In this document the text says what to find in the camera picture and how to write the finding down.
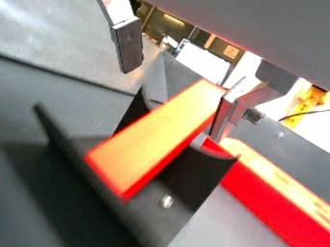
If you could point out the red arch bar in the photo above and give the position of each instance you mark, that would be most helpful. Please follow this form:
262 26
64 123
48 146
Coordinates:
129 158

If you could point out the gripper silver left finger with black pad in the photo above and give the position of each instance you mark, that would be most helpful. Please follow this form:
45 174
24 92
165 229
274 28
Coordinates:
125 32

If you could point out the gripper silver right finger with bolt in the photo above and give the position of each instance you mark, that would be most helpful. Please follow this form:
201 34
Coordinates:
236 103

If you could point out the orange shape sorter block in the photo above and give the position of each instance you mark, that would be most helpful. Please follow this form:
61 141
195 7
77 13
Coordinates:
284 205

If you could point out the black fixture bracket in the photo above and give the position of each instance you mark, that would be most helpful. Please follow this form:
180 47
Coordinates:
161 208

